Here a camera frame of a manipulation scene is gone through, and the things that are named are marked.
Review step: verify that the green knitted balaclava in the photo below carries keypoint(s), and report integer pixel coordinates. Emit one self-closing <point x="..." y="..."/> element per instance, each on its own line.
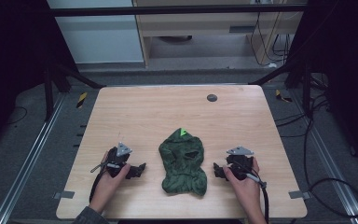
<point x="183" y="169"/>

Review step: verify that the black horizontal metal bar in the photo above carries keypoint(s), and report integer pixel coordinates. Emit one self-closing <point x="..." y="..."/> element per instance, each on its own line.
<point x="167" y="11"/>

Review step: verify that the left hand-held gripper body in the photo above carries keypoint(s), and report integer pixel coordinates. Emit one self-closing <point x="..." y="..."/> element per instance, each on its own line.
<point x="120" y="160"/>

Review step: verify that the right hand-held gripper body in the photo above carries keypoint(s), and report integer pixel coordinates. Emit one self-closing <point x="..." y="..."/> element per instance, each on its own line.
<point x="240" y="163"/>

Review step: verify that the grey round table grommet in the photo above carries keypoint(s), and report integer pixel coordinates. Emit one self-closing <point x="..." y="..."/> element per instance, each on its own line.
<point x="212" y="98"/>

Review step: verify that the black curtain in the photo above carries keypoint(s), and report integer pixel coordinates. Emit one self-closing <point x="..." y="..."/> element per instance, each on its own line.
<point x="348" y="62"/>
<point x="9" y="62"/>

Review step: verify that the light wooden desk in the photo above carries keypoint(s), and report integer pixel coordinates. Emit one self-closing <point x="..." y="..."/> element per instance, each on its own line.
<point x="199" y="21"/>

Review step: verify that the yellow black hazard tape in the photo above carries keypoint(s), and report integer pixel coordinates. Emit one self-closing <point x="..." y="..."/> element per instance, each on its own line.
<point x="282" y="97"/>
<point x="81" y="100"/>

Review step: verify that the person's right hand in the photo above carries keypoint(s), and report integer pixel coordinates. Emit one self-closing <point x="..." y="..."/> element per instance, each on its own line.
<point x="248" y="194"/>

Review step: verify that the black metal stand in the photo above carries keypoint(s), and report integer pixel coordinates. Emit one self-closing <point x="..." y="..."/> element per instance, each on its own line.
<point x="306" y="90"/>
<point x="49" y="93"/>

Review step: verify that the aluminium floor rail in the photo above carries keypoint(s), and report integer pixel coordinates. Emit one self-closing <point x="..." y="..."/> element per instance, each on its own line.
<point x="28" y="161"/>
<point x="332" y="174"/>

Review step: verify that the person's left hand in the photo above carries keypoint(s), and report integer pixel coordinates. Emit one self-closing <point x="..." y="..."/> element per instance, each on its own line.
<point x="105" y="188"/>

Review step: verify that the grey tape strip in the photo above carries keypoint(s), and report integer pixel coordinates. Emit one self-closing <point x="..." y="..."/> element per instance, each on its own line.
<point x="64" y="194"/>
<point x="299" y="194"/>

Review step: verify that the white cabinet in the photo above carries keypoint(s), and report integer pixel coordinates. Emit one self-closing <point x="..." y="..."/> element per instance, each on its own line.
<point x="99" y="37"/>

